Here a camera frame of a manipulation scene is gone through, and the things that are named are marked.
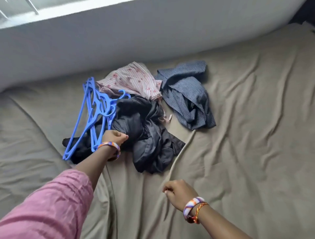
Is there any pink floral striped garment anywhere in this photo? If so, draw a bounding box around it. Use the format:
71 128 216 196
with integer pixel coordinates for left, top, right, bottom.
96 61 173 124

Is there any person's right hand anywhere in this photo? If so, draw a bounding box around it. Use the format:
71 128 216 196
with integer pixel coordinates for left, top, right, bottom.
162 179 199 212

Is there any pile of blue hangers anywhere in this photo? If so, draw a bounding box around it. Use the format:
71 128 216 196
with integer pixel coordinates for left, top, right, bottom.
62 76 132 162

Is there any person's right forearm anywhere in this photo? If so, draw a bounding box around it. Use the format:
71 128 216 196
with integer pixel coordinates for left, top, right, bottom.
197 207 252 239

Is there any bed with beige sheet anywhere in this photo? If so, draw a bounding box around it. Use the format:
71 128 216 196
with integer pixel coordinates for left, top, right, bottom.
0 22 315 239

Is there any person's left forearm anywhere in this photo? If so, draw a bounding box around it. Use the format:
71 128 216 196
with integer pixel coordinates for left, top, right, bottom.
74 147 118 190

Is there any blue striped shirt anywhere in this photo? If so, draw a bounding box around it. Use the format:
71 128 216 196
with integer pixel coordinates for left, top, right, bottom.
157 60 217 131

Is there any white framed window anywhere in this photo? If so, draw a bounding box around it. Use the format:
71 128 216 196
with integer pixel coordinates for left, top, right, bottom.
0 0 136 29

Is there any striped white purple bangle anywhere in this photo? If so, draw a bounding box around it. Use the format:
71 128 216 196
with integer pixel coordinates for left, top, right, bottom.
182 196 205 221

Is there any striped orange purple bangle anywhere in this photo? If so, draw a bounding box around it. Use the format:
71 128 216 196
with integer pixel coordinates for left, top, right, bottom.
95 141 122 162

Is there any person's left hand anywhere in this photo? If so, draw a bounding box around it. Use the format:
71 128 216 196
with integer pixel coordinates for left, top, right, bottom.
101 129 130 147

